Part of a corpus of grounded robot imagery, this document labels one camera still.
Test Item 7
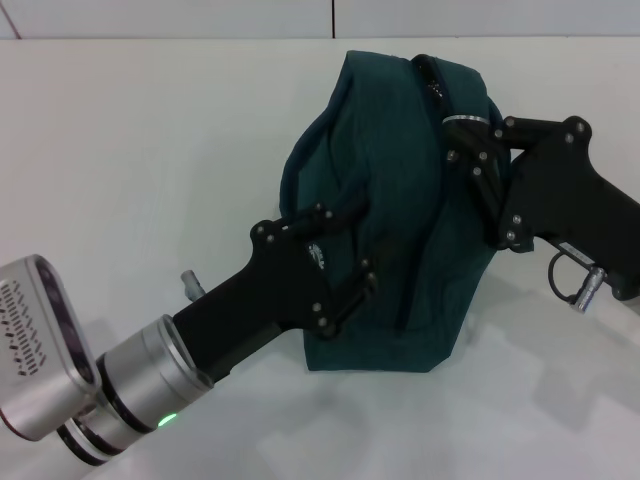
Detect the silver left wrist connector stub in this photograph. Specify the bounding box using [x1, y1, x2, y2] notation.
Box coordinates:
[179, 269, 207, 302]

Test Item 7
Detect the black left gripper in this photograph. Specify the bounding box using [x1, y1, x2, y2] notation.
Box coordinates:
[172, 195, 382, 387]

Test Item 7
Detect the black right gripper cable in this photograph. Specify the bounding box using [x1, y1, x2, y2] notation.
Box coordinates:
[546, 248, 609, 312]

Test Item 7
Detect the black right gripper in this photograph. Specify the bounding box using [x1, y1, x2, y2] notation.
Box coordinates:
[442, 113, 640, 302]

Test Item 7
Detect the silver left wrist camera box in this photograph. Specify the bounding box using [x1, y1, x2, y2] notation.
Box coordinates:
[0, 253, 105, 442]

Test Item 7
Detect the dark teal zippered lunch bag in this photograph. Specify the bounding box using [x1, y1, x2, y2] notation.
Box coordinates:
[278, 48, 536, 374]

